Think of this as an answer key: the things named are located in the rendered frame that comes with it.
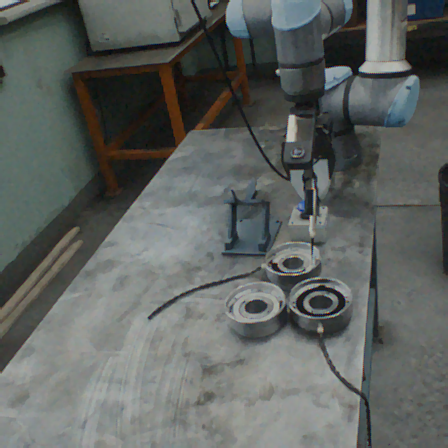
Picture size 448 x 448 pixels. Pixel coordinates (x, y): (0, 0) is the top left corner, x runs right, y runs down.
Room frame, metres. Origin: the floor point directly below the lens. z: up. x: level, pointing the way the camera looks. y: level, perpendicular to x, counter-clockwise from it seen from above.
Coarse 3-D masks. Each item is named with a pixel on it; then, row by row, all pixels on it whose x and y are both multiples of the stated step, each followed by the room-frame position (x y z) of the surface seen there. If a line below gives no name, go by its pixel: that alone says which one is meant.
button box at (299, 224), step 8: (296, 208) 0.97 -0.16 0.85; (320, 208) 0.96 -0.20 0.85; (296, 216) 0.94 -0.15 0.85; (304, 216) 0.93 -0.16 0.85; (320, 216) 0.93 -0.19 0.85; (296, 224) 0.91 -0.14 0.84; (304, 224) 0.91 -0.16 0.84; (320, 224) 0.90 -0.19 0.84; (328, 224) 0.95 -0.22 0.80; (296, 232) 0.91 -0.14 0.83; (304, 232) 0.91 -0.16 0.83; (320, 232) 0.90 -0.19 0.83; (296, 240) 0.91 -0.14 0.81; (304, 240) 0.91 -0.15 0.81; (320, 240) 0.90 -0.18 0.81
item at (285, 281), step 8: (280, 248) 0.86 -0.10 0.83; (288, 248) 0.86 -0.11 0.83; (296, 248) 0.86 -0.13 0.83; (304, 248) 0.85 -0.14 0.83; (272, 256) 0.84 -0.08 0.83; (288, 256) 0.83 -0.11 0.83; (296, 256) 0.83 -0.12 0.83; (304, 256) 0.82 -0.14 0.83; (320, 256) 0.80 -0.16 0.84; (264, 264) 0.81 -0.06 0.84; (280, 264) 0.81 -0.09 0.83; (288, 264) 0.83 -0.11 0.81; (296, 264) 0.83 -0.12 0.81; (304, 264) 0.80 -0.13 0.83; (320, 264) 0.79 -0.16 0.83; (272, 272) 0.78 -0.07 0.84; (304, 272) 0.76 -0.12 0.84; (312, 272) 0.77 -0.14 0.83; (320, 272) 0.78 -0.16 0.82; (272, 280) 0.79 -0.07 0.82; (280, 280) 0.77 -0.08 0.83; (288, 280) 0.76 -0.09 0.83; (296, 280) 0.76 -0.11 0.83; (304, 280) 0.76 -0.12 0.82; (288, 288) 0.77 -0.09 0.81
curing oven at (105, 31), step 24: (96, 0) 3.17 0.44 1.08; (120, 0) 3.11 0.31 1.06; (144, 0) 3.07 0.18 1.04; (168, 0) 3.02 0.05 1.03; (96, 24) 3.18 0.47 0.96; (120, 24) 3.13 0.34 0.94; (144, 24) 3.08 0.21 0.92; (168, 24) 3.03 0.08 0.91; (192, 24) 3.13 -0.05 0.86; (96, 48) 3.20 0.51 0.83
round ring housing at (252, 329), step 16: (240, 288) 0.76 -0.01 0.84; (256, 288) 0.76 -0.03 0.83; (272, 288) 0.74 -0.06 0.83; (224, 304) 0.72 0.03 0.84; (240, 304) 0.72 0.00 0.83; (256, 304) 0.73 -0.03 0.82; (272, 304) 0.71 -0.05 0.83; (240, 320) 0.67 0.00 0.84; (272, 320) 0.66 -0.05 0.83; (256, 336) 0.67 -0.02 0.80
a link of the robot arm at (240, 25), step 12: (240, 0) 1.04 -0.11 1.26; (252, 0) 1.02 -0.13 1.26; (264, 0) 1.00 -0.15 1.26; (228, 12) 1.04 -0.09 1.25; (240, 12) 1.02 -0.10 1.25; (252, 12) 1.01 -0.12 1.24; (264, 12) 0.99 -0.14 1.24; (228, 24) 1.04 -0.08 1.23; (240, 24) 1.02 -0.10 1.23; (252, 24) 1.00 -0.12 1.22; (264, 24) 0.99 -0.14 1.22; (240, 36) 1.04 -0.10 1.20; (252, 36) 1.02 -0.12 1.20; (264, 36) 1.01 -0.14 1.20
